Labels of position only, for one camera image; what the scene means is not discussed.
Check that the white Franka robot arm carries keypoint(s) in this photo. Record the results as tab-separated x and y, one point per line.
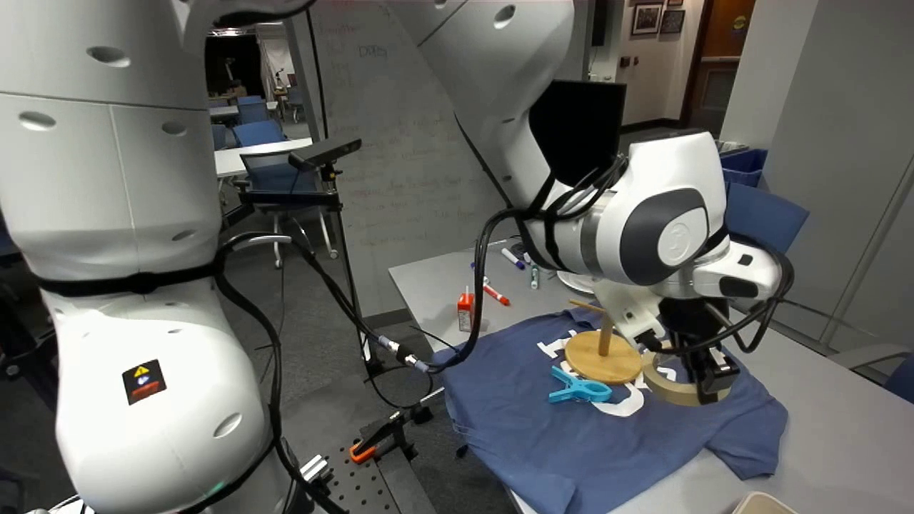
143	190

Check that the green dry-erase marker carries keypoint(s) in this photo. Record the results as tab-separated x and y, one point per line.
535	278

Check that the black breadboard platform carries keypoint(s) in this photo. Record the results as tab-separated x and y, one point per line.
373	489

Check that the blue printed t-shirt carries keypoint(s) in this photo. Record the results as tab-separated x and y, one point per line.
590	447

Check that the beige rectangular tray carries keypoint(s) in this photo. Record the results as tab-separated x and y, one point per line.
760	504

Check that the black computer monitor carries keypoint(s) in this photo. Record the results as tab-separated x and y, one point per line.
575	133

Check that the white masking tape roll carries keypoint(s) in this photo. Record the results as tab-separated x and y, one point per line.
673	392

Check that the orange and white object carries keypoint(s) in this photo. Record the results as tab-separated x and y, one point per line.
465	308

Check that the wooden mug tree stand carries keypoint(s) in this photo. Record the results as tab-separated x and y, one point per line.
610	361

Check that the red dry-erase marker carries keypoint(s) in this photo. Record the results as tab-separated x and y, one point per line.
495	294

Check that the blue plastic spring clamp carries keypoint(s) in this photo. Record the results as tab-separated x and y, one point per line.
575	388

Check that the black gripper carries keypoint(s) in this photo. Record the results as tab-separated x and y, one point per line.
689	330

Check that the blue recycling bin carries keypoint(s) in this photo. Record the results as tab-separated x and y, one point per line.
743	165

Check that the white plate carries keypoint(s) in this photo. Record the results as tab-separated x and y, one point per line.
575	284

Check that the black camera on stand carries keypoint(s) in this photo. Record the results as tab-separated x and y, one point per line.
323	154

